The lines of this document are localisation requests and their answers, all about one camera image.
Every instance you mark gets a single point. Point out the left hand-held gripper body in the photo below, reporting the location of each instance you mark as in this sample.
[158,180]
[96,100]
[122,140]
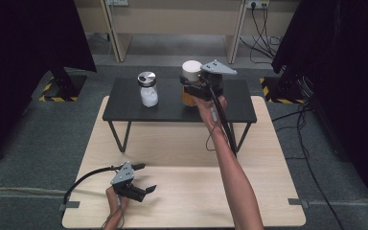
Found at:
[123,177]

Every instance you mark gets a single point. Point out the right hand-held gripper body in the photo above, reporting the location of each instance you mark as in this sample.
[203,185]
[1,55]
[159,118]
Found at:
[212,81]

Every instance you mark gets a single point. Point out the glass jar of yellow powder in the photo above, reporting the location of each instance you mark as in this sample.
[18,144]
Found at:
[191,70]

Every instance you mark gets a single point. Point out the black raised shelf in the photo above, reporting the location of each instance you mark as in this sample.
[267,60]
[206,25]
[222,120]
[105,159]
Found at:
[169,108]

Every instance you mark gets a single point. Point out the glass jar of white powder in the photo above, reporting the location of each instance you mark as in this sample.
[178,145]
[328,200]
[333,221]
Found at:
[149,96]

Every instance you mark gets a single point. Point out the person's right hand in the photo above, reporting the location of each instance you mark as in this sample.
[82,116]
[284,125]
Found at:
[206,110]

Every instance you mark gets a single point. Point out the person's left hand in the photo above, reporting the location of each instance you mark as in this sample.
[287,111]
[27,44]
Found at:
[116,201]

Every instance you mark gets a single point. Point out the grey tape strip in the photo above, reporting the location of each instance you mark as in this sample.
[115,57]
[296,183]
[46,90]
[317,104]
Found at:
[298,202]
[69,205]

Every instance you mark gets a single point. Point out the light wooden desk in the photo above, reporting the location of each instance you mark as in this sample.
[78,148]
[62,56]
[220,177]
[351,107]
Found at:
[172,19]

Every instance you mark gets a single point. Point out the black stand base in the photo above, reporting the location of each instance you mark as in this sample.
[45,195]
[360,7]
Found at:
[278,91]
[65,86]

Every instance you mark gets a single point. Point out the black curtain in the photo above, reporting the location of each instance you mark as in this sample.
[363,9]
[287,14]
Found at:
[28,64]
[341,64]

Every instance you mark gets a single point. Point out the wall power socket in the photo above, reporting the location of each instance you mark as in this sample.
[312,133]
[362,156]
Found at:
[257,3]

